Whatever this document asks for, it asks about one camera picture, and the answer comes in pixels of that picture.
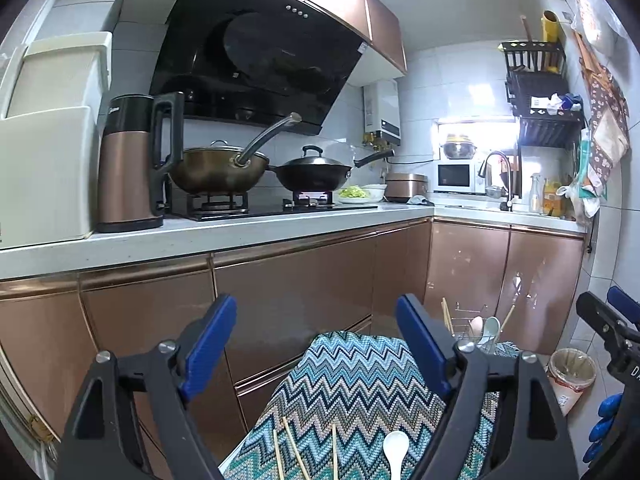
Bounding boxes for golden wok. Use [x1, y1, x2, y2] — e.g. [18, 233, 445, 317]
[169, 112, 302, 195]

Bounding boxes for copper rice cooker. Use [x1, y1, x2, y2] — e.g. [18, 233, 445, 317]
[384, 173, 428, 203]

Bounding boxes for yellow roll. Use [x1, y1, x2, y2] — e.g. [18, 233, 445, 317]
[542, 10, 563, 72]

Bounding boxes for person's right hand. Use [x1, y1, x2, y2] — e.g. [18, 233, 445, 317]
[582, 394, 623, 463]

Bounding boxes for wire utensil holder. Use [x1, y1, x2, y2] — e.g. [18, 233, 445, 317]
[447, 302, 518, 358]

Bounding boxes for copper trash bin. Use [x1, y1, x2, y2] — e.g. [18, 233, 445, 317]
[547, 349, 597, 417]

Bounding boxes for copper upper cabinets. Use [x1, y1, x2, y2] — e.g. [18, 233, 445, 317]
[200, 0, 408, 75]

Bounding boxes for dark wok lid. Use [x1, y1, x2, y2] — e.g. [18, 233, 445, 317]
[285, 145, 351, 169]

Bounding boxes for copper and black kettle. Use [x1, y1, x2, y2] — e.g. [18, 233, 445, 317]
[96, 91, 185, 233]

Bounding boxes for steel pot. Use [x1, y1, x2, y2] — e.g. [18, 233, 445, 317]
[440, 133, 478, 161]

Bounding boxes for plate of green vegetables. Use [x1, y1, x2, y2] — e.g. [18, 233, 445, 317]
[337, 186, 378, 204]

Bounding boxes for black wall rack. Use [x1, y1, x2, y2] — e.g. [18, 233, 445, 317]
[500, 40, 586, 150]

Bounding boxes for chrome faucet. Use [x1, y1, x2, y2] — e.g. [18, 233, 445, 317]
[477, 150, 515, 212]

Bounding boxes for glass wok lid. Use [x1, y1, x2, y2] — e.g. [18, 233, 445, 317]
[182, 141, 256, 159]

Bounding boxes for black range hood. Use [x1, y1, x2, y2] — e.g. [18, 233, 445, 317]
[149, 0, 365, 136]

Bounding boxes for zigzag patterned tablecloth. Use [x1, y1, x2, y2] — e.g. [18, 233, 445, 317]
[222, 330, 521, 480]

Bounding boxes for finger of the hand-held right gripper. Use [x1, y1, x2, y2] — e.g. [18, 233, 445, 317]
[576, 292, 628, 343]
[607, 287, 640, 321]

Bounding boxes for brown patterned apron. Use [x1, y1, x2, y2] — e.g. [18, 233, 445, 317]
[575, 35, 631, 191]

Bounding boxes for teal hanging bag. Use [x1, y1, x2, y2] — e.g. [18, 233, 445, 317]
[560, 130, 603, 226]

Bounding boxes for large white storage bin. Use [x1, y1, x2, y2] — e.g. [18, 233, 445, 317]
[0, 105, 98, 251]

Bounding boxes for black wok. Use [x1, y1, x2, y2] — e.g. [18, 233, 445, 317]
[267, 145, 396, 193]

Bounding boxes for copper cabinets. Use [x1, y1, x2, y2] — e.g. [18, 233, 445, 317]
[200, 0, 408, 75]
[0, 217, 586, 480]

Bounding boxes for small white storage bin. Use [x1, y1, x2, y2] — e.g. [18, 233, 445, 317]
[0, 31, 113, 118]

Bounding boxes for white and blue rags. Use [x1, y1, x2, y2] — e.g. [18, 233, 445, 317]
[532, 92, 583, 113]

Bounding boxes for orange bottle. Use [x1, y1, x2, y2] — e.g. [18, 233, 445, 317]
[542, 177, 563, 216]

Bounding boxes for copper lower cabinets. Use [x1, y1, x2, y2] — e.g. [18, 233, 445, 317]
[0, 217, 586, 480]

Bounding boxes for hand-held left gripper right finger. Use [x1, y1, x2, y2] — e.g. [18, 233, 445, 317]
[396, 294, 581, 480]

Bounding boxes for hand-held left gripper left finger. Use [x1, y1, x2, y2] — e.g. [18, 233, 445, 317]
[54, 294, 238, 480]

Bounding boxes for white water heater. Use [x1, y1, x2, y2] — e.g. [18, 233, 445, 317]
[362, 80, 403, 145]

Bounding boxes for white spoon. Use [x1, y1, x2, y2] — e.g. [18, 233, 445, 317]
[382, 430, 410, 480]

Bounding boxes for white microwave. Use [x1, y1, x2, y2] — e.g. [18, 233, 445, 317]
[432, 161, 487, 195]

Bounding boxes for light blue spoon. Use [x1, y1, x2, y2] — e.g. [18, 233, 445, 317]
[480, 316, 501, 346]

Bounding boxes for black gas stove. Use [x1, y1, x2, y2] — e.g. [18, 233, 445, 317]
[167, 191, 378, 222]

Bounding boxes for clear plastic bags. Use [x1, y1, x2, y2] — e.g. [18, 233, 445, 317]
[565, 0, 631, 61]

